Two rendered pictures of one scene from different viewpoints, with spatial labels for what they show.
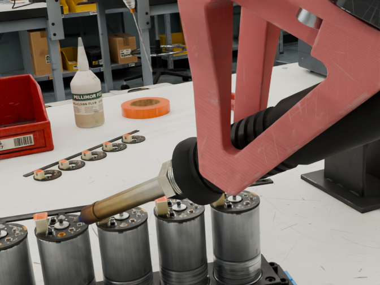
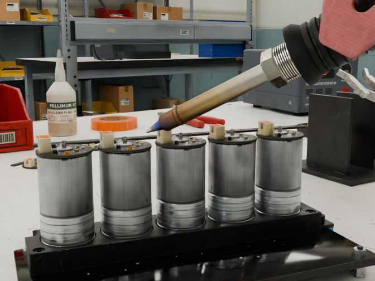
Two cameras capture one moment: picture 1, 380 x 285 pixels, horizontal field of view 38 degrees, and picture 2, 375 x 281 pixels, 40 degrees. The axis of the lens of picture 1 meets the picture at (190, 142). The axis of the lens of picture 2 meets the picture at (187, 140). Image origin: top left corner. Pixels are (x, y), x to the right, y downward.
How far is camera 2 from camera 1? 0.10 m
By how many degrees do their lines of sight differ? 12
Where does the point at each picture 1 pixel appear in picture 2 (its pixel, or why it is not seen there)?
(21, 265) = (87, 178)
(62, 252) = (130, 165)
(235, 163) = (365, 20)
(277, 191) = not seen: hidden behind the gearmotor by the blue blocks
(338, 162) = (322, 146)
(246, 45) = not seen: outside the picture
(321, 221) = (318, 191)
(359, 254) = (364, 210)
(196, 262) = (249, 188)
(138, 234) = (200, 154)
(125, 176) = not seen: hidden behind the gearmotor
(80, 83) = (57, 92)
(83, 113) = (58, 121)
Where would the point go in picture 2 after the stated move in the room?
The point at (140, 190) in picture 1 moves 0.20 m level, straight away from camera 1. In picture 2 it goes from (235, 81) to (139, 61)
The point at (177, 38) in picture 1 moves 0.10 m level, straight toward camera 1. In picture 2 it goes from (97, 106) to (97, 107)
